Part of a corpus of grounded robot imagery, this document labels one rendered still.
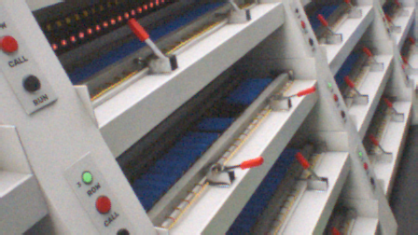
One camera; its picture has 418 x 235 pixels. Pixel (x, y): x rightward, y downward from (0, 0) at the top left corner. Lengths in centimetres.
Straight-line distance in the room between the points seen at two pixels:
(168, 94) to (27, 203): 25
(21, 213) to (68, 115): 11
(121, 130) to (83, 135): 6
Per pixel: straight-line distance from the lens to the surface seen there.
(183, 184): 68
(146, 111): 59
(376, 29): 173
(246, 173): 72
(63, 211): 48
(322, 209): 93
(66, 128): 50
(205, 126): 86
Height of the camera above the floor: 72
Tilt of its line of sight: 12 degrees down
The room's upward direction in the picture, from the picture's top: 27 degrees counter-clockwise
